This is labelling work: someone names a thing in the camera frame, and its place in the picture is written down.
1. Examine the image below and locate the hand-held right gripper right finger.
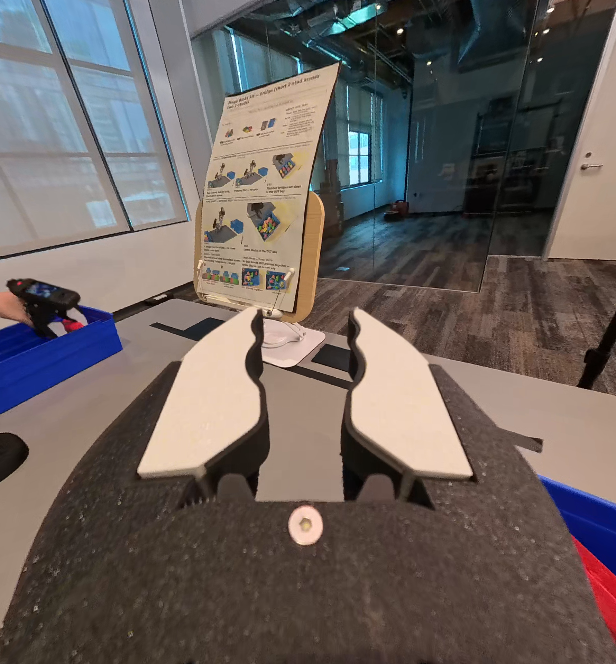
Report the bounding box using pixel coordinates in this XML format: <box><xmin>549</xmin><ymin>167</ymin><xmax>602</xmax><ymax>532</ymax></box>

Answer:
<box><xmin>340</xmin><ymin>307</ymin><xmax>476</xmax><ymax>502</ymax></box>

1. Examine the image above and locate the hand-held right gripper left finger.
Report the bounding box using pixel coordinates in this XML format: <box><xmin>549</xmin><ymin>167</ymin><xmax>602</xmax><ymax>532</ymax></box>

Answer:
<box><xmin>136</xmin><ymin>306</ymin><xmax>269</xmax><ymax>500</ymax></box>

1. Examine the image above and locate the blue plastic bin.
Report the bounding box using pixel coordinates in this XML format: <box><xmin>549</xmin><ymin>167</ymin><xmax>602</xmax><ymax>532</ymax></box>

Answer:
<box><xmin>0</xmin><ymin>306</ymin><xmax>123</xmax><ymax>419</ymax></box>
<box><xmin>539</xmin><ymin>474</ymin><xmax>616</xmax><ymax>597</ymax></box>

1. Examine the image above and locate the black rectangular desk patch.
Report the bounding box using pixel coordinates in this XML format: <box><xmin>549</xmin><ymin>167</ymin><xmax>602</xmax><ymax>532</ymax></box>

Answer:
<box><xmin>151</xmin><ymin>317</ymin><xmax>226</xmax><ymax>342</ymax></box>
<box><xmin>313</xmin><ymin>347</ymin><xmax>352</xmax><ymax>373</ymax></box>

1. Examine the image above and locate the person's left hand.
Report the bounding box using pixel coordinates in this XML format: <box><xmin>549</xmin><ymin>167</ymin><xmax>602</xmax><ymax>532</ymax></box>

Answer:
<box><xmin>0</xmin><ymin>290</ymin><xmax>35</xmax><ymax>326</ymax></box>

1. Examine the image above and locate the large window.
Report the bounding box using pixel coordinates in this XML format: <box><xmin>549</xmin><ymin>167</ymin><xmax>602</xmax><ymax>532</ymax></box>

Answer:
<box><xmin>0</xmin><ymin>0</ymin><xmax>189</xmax><ymax>262</ymax></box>

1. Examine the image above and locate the black tripod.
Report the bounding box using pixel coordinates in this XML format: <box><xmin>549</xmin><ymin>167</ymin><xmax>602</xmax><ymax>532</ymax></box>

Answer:
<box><xmin>578</xmin><ymin>270</ymin><xmax>616</xmax><ymax>390</ymax></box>

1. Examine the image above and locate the printed instruction sheet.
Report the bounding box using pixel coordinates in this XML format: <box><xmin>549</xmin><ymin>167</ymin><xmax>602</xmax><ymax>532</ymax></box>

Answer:
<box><xmin>200</xmin><ymin>62</ymin><xmax>342</xmax><ymax>314</ymax></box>

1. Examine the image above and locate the white door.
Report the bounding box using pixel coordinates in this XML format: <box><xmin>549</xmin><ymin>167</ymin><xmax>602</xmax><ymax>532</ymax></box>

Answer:
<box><xmin>544</xmin><ymin>0</ymin><xmax>616</xmax><ymax>260</ymax></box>

